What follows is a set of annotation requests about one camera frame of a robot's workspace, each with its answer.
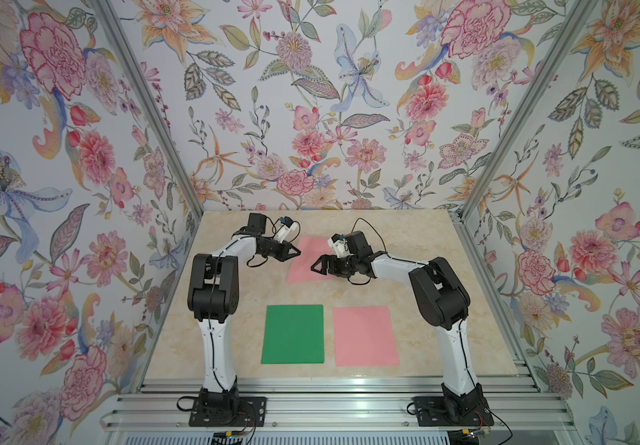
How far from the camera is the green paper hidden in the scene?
85 centimetres

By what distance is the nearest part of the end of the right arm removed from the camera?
2.67ft

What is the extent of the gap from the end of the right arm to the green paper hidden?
15 centimetres
